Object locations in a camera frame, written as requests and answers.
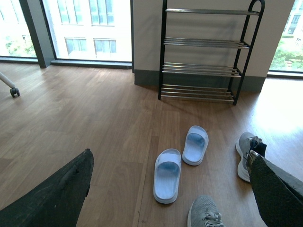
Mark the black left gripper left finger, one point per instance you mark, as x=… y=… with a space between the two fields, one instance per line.
x=55 y=202

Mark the grey knit sneaker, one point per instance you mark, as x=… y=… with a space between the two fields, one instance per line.
x=244 y=145
x=204 y=213

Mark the white office chair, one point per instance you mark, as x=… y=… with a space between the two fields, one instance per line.
x=13 y=89

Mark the light blue slide sandal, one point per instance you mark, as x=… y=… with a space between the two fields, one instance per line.
x=196 y=144
x=166 y=176

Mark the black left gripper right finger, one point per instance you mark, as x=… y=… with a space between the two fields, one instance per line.
x=278 y=194

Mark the black metal shoe rack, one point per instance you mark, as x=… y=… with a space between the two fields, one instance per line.
x=204 y=53

